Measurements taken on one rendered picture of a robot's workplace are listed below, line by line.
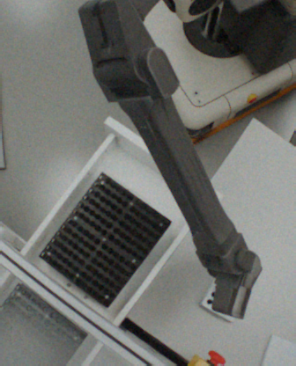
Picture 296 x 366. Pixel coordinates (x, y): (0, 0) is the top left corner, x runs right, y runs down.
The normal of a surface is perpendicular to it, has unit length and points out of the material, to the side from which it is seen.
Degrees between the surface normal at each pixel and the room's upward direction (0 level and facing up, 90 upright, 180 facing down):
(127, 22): 49
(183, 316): 0
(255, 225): 0
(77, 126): 0
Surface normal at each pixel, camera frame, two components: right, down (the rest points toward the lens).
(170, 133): 0.69, 0.08
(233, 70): 0.01, -0.25
